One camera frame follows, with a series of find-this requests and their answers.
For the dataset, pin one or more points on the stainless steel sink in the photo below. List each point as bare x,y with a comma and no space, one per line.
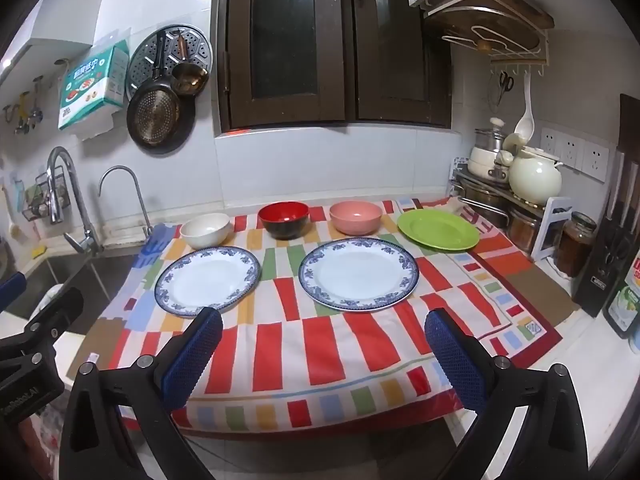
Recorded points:
75,275

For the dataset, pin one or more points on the green plate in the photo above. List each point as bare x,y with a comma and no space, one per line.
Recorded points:
437,230

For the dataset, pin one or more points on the white pot with lid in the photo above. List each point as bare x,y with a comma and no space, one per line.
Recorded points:
487,152

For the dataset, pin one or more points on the black kitchen scissors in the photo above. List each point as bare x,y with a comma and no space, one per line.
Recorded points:
505,82

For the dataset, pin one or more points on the wooden cutting board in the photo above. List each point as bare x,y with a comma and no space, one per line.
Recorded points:
480,25

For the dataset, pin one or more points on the white shelf rack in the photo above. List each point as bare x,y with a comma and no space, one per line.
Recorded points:
552,225

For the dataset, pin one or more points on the black knife block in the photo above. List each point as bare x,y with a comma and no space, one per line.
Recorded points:
607,240

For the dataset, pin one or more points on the yellow sponge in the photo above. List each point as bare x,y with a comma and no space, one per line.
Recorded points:
38,252

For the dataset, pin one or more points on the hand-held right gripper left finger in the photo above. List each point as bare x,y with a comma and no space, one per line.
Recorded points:
195,355

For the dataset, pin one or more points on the brass ladle pot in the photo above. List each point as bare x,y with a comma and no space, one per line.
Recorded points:
189,77

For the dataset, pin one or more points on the round metal steamer tray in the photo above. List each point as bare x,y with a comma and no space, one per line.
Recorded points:
145,55

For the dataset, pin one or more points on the glass spice jar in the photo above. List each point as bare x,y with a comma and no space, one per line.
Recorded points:
525,230

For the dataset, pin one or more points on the thin gooseneck faucet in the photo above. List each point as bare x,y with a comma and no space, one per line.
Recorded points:
137,195

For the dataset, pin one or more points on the red and black bowl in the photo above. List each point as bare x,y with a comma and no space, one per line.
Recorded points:
283,217

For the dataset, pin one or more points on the white plastic ladle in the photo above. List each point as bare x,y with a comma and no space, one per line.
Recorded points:
524,122

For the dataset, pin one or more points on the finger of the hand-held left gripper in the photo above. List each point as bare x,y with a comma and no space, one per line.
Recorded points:
12,286
55,312

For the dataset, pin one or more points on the brown glass jar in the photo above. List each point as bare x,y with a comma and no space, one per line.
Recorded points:
575,245

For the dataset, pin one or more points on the red-bordered printed towel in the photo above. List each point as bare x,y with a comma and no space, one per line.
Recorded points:
500,300

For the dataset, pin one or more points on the metal dish rack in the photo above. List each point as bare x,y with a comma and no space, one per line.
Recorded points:
482,197

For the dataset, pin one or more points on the large chrome faucet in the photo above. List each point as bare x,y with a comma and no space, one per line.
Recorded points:
75,200

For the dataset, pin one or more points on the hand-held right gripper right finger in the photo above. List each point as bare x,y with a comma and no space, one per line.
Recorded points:
455,360

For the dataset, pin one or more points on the cream ceramic kettle pot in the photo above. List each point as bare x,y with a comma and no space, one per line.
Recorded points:
532,177

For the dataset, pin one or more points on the white bowl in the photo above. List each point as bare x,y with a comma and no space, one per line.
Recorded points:
205,232

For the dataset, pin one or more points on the black frying pan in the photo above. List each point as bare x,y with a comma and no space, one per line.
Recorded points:
155,117

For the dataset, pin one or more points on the white wall socket panel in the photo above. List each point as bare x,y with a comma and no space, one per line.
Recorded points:
572,152

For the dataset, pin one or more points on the teal tissue box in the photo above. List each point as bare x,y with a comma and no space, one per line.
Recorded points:
87,87

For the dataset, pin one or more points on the dark wooden window frame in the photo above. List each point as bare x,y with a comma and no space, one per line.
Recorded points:
340,60

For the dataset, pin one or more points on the green label bottle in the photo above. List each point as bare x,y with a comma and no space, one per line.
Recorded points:
624,305

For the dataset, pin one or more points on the blue and tan printed towel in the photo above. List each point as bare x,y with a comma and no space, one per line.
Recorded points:
150,260

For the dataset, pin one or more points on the pink bowl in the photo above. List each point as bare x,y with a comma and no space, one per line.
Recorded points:
356,217

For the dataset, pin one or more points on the colourful striped tablecloth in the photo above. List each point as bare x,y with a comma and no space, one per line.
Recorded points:
300,350

